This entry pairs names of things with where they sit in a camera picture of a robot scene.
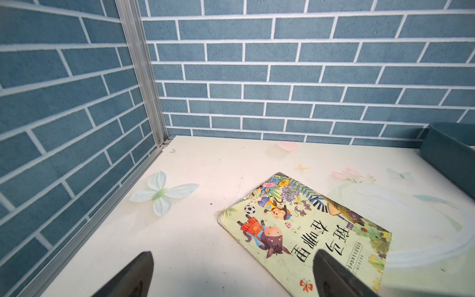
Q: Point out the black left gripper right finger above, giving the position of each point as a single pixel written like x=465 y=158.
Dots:
x=332 y=279

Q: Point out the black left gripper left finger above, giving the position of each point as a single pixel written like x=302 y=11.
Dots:
x=134 y=280

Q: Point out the teal plastic storage bin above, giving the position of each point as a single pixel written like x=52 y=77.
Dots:
x=450 y=148

